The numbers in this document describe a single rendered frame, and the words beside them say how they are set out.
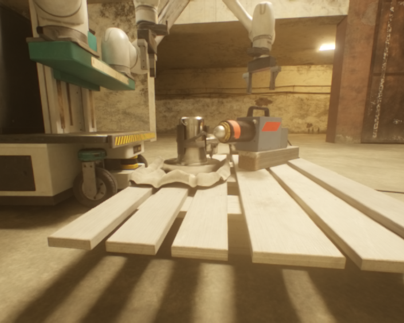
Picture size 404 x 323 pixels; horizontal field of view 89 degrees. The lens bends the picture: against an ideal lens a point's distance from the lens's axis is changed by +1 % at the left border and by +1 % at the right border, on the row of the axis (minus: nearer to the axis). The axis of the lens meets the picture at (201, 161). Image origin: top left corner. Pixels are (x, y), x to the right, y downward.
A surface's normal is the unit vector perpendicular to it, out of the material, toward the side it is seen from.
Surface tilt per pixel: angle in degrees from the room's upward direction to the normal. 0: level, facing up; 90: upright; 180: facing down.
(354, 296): 0
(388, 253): 0
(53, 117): 90
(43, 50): 90
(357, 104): 90
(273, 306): 0
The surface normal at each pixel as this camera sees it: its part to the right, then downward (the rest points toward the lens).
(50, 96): -0.02, 0.17
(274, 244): 0.00, -0.99
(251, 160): -0.76, 0.11
